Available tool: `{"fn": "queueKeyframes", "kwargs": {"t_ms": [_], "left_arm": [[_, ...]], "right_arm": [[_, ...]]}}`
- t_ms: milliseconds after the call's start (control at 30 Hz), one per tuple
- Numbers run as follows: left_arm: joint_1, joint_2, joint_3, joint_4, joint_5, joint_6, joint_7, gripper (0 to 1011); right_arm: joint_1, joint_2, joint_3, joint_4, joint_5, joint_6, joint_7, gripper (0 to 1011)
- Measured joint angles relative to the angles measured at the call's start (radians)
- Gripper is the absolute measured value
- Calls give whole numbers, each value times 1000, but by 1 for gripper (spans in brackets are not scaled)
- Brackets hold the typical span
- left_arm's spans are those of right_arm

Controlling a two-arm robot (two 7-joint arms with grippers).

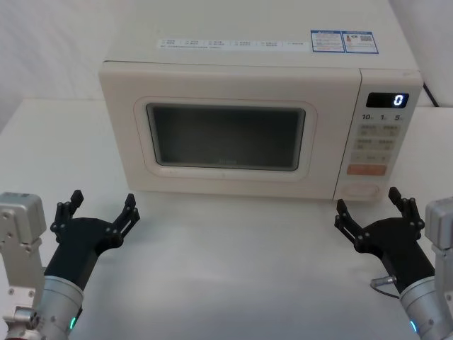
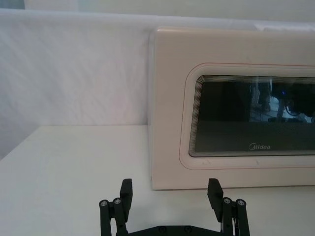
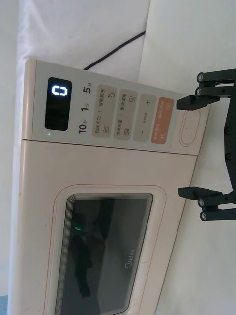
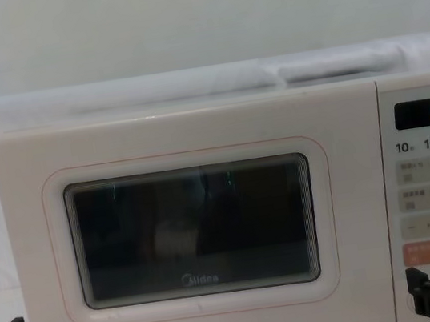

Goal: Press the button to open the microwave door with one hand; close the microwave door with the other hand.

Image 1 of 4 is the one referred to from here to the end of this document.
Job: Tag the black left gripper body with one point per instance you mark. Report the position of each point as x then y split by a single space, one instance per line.
79 244

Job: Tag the cream microwave oven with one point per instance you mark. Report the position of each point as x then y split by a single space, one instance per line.
226 88

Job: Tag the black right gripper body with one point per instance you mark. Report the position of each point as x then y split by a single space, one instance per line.
396 244

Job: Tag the white curtain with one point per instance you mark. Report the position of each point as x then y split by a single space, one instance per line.
53 46

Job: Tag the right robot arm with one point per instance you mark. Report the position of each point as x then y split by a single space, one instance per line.
439 283

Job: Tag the white table cloth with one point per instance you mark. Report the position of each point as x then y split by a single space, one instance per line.
226 269

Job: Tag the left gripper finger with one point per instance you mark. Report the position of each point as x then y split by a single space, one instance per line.
63 214
124 219

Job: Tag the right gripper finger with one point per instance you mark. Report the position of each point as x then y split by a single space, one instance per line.
350 226
407 209

